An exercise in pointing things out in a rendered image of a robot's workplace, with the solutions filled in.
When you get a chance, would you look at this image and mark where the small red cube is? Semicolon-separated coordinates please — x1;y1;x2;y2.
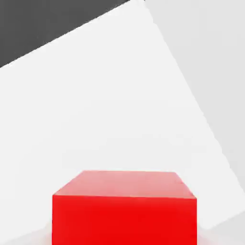
51;169;198;245

